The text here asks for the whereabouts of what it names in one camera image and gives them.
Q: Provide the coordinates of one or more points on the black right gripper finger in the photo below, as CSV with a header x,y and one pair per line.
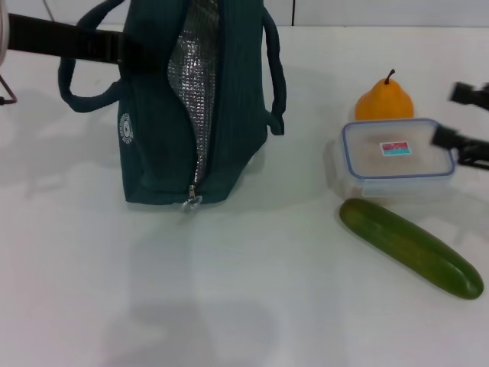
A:
x,y
473,97
473,151

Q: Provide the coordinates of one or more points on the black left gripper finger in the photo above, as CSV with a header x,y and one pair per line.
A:
x,y
130,51

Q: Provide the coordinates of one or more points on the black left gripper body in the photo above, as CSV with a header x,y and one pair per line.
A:
x,y
42,36

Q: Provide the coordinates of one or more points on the orange yellow pear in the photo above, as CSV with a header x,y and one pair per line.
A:
x,y
384,101

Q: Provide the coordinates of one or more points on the dark teal insulated lunch bag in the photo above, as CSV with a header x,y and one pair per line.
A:
x,y
153,153

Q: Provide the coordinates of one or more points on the green cucumber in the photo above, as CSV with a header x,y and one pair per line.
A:
x,y
412,248

